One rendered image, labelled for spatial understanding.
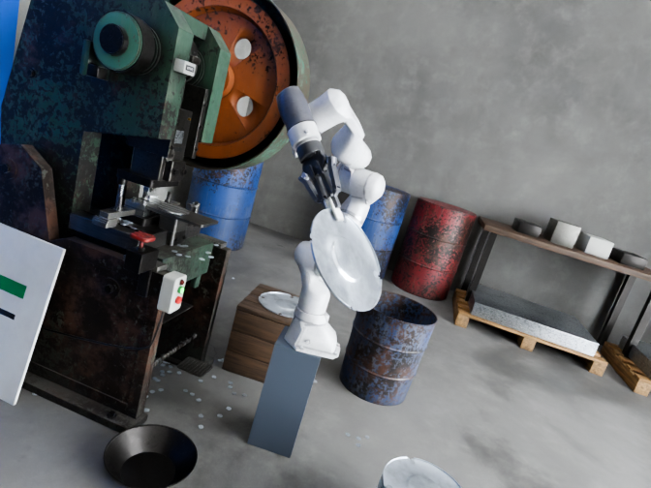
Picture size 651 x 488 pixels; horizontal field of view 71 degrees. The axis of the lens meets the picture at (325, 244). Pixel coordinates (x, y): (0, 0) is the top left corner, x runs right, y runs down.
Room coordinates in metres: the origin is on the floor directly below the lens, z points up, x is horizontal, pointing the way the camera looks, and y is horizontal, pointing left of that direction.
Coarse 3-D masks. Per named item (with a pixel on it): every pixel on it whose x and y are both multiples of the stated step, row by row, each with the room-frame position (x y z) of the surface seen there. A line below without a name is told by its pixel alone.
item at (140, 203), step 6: (126, 198) 1.74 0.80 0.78; (138, 198) 1.79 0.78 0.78; (144, 198) 1.82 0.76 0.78; (150, 198) 1.85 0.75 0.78; (126, 204) 1.74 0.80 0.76; (132, 204) 1.73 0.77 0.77; (138, 204) 1.73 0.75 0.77; (144, 204) 1.73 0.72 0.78; (150, 204) 1.76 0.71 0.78; (138, 210) 1.73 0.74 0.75; (144, 210) 1.72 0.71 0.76; (150, 210) 1.76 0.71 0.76; (144, 216) 1.73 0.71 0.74
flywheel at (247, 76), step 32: (192, 0) 2.16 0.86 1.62; (224, 0) 2.13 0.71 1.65; (224, 32) 2.16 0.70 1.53; (256, 32) 2.14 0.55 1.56; (256, 64) 2.13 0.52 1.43; (288, 64) 2.07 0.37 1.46; (224, 96) 2.15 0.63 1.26; (256, 96) 2.12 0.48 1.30; (224, 128) 2.15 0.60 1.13; (256, 128) 2.08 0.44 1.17
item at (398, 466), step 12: (396, 468) 1.35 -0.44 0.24; (408, 468) 1.36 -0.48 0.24; (420, 468) 1.38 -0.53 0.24; (432, 468) 1.40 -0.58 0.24; (384, 480) 1.27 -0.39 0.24; (396, 480) 1.29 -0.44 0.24; (408, 480) 1.30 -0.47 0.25; (420, 480) 1.31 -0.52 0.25; (432, 480) 1.33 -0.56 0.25; (444, 480) 1.35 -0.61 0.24
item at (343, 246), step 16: (320, 224) 1.16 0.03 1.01; (336, 224) 1.22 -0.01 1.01; (352, 224) 1.29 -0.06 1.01; (320, 240) 1.12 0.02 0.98; (336, 240) 1.17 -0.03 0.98; (352, 240) 1.24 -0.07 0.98; (368, 240) 1.30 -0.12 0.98; (320, 256) 1.08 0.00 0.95; (336, 256) 1.13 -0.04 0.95; (352, 256) 1.19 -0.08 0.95; (368, 256) 1.27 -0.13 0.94; (320, 272) 1.04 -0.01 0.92; (336, 272) 1.10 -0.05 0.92; (352, 272) 1.15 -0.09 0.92; (368, 272) 1.22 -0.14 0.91; (336, 288) 1.07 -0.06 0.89; (352, 288) 1.12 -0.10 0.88; (368, 288) 1.18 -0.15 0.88; (368, 304) 1.14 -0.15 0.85
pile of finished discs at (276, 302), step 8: (264, 296) 2.23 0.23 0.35; (272, 296) 2.26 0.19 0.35; (280, 296) 2.29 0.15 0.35; (288, 296) 2.32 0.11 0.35; (264, 304) 2.13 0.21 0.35; (272, 304) 2.16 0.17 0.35; (280, 304) 2.17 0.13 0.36; (288, 304) 2.20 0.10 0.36; (296, 304) 2.25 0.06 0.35; (272, 312) 2.06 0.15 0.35; (280, 312) 2.09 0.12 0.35; (288, 312) 2.12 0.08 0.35
